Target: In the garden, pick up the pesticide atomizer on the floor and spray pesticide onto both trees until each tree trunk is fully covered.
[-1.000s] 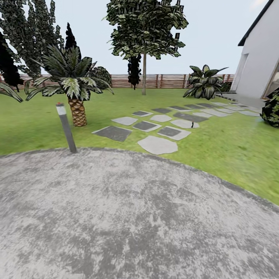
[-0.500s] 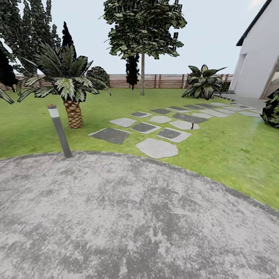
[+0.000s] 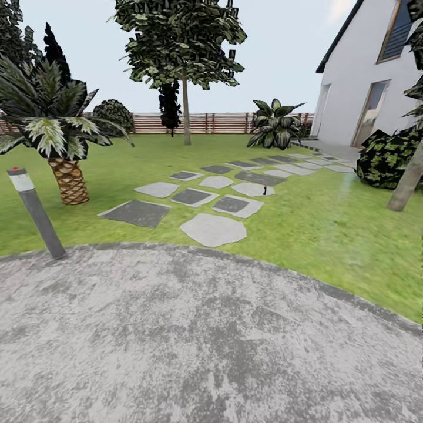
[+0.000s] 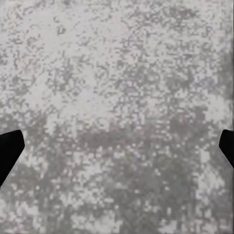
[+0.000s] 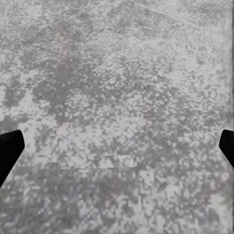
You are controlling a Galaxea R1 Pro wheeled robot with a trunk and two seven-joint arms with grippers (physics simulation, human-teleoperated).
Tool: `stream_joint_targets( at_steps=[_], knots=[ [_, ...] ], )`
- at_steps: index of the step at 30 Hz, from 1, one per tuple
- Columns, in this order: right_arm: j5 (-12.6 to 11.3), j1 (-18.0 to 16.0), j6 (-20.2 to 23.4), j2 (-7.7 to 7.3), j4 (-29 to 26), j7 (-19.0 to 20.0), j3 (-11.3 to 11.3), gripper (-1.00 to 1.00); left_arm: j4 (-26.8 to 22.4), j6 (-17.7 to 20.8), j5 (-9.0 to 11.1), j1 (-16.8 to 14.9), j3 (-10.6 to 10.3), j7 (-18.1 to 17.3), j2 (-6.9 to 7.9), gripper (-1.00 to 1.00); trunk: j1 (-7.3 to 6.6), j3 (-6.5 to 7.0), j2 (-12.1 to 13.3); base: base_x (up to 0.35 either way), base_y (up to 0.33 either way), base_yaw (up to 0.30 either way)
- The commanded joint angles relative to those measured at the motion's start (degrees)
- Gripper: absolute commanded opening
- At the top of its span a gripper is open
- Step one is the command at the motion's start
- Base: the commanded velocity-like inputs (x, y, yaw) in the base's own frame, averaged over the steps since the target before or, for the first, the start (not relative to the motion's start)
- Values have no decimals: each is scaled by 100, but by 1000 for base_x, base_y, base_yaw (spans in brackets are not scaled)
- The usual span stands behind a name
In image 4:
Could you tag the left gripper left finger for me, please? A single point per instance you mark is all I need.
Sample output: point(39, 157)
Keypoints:
point(11, 146)

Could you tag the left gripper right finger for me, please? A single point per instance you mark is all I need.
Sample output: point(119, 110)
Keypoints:
point(226, 145)

